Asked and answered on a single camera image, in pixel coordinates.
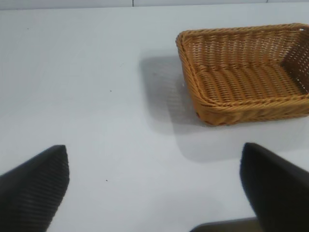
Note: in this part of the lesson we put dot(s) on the tan woven wicker basket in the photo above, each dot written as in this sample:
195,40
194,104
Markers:
241,79

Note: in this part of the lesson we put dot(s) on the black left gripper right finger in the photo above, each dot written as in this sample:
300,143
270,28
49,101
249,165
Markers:
277,193

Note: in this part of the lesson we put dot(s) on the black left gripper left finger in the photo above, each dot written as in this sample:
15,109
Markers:
33,191

